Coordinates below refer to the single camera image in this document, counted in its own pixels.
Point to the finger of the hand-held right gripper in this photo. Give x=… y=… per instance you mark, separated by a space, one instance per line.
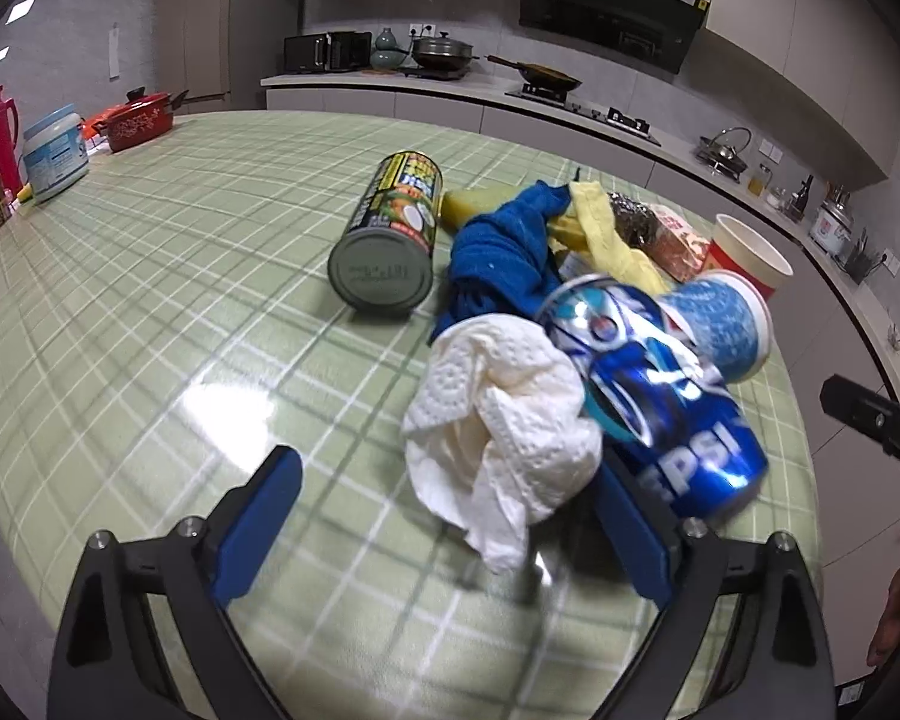
x=877 y=420

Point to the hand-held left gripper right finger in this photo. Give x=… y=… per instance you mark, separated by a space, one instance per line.
x=634 y=532

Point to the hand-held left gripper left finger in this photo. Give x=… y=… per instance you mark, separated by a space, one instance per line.
x=262 y=517

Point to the blue soda can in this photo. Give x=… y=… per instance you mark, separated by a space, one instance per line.
x=645 y=382

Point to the white paper towel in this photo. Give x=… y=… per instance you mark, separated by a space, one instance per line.
x=495 y=405

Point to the blue microfibre cloth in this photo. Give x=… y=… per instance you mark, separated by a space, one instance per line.
x=495 y=255

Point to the person's right hand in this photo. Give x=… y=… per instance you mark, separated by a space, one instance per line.
x=892 y=615

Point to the utensil holder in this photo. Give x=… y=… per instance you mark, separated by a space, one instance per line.
x=861 y=259

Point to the blue paper cup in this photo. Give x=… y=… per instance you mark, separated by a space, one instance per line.
x=720 y=322

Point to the white rice cooker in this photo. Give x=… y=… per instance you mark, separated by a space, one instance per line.
x=829 y=225

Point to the red and white paper cup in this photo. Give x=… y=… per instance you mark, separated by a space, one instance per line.
x=742 y=262

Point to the dark glass bottle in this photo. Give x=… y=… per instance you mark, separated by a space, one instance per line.
x=801 y=201

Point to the green plaid tablecloth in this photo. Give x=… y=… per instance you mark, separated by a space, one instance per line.
x=195 y=277

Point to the glass of yellow liquid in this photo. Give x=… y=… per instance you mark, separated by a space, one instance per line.
x=757 y=181

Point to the red and white snack box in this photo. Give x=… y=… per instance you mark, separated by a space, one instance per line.
x=679 y=240

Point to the yellow cloth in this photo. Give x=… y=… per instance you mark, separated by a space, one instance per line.
x=607 y=240

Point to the tall green drink can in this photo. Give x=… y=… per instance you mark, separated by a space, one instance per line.
x=390 y=240

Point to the steel kettle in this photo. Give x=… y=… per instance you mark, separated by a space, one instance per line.
x=724 y=150

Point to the yellow sponge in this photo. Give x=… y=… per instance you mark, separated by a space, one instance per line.
x=472 y=204

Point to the red patterned cooking pot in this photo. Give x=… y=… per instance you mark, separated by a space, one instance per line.
x=135 y=124

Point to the black gas stove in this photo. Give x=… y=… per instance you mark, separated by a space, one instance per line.
x=592 y=114

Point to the white and blue tub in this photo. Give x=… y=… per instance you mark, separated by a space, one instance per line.
x=54 y=154

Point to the orange packet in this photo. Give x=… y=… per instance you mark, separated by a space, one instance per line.
x=96 y=127

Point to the black wok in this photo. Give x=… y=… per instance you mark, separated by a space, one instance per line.
x=547 y=77

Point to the black microwave oven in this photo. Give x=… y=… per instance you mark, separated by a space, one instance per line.
x=326 y=52

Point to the black induction cooker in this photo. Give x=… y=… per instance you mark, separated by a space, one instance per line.
x=431 y=73

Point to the teal ceramic jar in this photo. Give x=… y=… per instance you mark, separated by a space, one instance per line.
x=386 y=52

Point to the grey refrigerator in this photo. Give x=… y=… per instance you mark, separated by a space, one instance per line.
x=225 y=22

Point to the grey pot with lid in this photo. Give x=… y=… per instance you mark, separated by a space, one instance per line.
x=442 y=51

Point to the black range hood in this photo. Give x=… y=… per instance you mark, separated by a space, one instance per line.
x=600 y=0

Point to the white wall outlet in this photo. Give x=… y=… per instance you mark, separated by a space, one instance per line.
x=892 y=262
x=770 y=150
x=422 y=28

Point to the white wall strip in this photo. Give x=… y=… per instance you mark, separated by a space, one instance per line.
x=114 y=52

